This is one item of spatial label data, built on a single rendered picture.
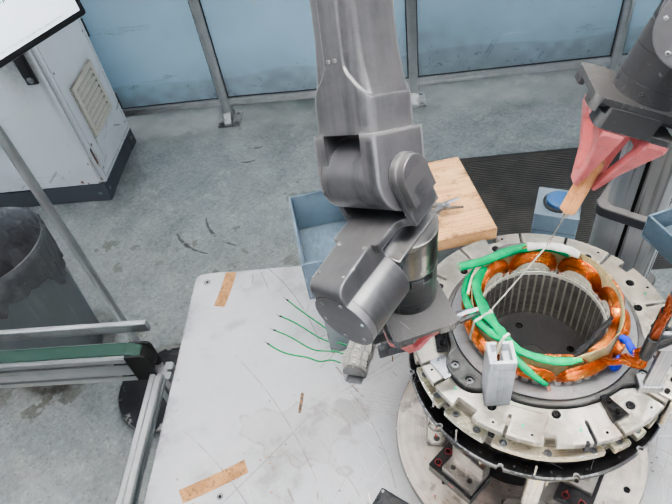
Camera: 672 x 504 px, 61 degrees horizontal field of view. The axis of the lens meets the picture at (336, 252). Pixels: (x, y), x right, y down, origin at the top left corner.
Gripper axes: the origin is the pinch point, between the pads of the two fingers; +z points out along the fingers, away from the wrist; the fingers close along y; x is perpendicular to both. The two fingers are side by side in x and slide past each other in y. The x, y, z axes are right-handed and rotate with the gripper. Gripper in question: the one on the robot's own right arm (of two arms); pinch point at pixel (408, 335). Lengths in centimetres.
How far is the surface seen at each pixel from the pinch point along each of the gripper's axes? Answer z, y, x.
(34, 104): 80, -199, -88
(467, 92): 139, -197, 111
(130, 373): 50, -39, -49
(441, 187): 14.2, -31.5, 18.4
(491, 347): -1.0, 5.1, 7.4
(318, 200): 16.6, -39.4, -1.3
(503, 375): 0.5, 7.8, 7.6
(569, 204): -13.2, -0.8, 17.4
